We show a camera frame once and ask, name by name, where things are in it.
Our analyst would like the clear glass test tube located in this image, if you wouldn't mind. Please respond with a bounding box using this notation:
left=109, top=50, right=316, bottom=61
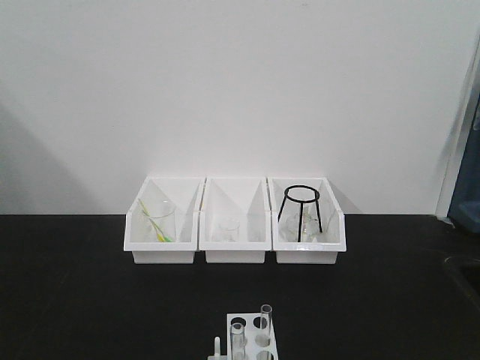
left=260, top=304, right=273, bottom=346
left=230, top=322, right=246, bottom=360

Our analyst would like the white test tube rack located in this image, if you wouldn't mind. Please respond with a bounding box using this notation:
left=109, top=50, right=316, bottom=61
left=207, top=313, right=278, bottom=359

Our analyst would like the grey blue pegboard drying rack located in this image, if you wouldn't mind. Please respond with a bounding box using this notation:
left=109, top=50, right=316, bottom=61
left=447, top=55, right=480, bottom=236

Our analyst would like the white middle storage bin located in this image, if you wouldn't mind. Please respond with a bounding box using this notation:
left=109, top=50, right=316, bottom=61
left=199, top=177, right=272, bottom=263

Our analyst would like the white storage bin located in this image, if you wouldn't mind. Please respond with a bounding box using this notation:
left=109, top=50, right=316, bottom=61
left=267, top=177, right=347, bottom=264
left=199, top=177, right=272, bottom=263
left=124, top=176, right=206, bottom=264

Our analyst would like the small clear glass beaker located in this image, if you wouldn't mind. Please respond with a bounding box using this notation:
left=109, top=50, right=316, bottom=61
left=218, top=219, right=240, bottom=242

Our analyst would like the white right storage bin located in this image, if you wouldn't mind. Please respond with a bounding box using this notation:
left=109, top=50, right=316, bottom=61
left=267, top=177, right=347, bottom=264

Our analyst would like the clear glass flask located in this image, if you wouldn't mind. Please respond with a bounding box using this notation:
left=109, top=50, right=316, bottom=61
left=283, top=205, right=327, bottom=243

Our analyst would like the white left storage bin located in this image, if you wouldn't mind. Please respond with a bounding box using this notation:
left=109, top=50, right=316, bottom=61
left=124, top=176, right=206, bottom=264

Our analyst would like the black lab sink basin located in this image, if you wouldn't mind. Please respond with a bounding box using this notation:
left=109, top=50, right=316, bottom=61
left=444, top=256, right=479, bottom=293

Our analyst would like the black wire tripod stand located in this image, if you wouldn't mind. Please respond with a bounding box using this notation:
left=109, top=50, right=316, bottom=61
left=277, top=184, right=323, bottom=232

